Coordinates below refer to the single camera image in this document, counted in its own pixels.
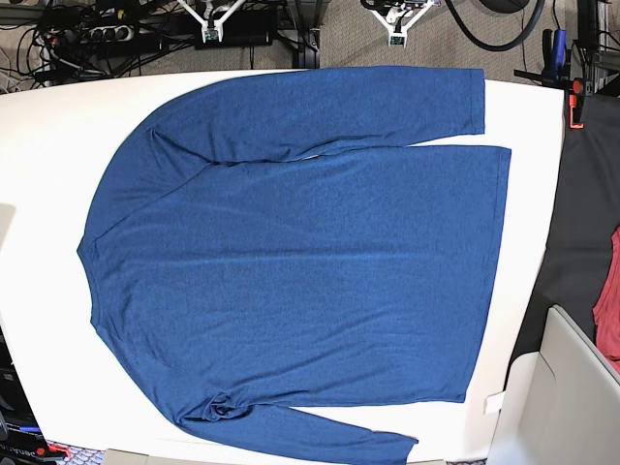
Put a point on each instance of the blue handled tool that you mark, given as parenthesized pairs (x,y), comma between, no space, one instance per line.
(559,50)

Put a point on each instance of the red cloth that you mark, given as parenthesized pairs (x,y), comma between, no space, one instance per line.
(606,311)

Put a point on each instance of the black box under table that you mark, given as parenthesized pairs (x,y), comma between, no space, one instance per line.
(252,28)

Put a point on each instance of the orange black clamp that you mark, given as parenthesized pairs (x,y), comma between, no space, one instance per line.
(575,103)

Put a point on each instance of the black cloth cover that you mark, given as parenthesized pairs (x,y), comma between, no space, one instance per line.
(578,249)

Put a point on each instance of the white power strip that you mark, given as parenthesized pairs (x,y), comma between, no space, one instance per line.
(110,34)

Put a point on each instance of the white paper tag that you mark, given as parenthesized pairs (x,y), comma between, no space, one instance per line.
(493,403)

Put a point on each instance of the blue long-sleeve shirt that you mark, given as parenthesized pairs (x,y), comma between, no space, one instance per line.
(265,245)

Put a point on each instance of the beige plastic bin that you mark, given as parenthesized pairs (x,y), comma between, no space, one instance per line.
(561,404)

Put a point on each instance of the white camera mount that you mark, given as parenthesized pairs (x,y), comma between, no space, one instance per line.
(213,19)
(398,16)

